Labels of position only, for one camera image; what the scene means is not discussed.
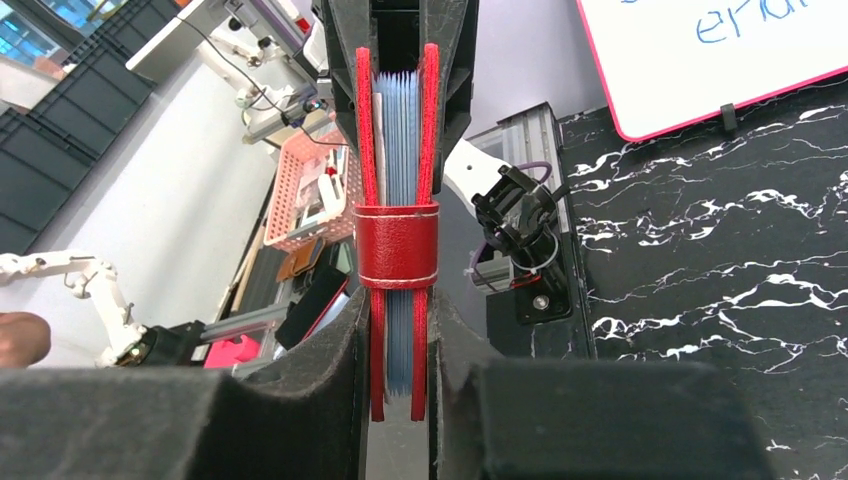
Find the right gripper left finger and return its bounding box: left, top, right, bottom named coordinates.
left=1, top=289, right=368, bottom=479

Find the red perforated basket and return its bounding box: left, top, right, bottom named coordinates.
left=263, top=124, right=363, bottom=253

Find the red card holder wallet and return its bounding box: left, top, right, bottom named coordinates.
left=355, top=44, right=440, bottom=422

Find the pink framed whiteboard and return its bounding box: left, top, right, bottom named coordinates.
left=577, top=0, right=847, bottom=142

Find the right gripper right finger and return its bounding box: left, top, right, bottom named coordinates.
left=428, top=291, right=776, bottom=479

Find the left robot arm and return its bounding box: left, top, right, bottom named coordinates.
left=314, top=1, right=566, bottom=291

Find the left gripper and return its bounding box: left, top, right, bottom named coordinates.
left=312, top=0, right=479, bottom=194

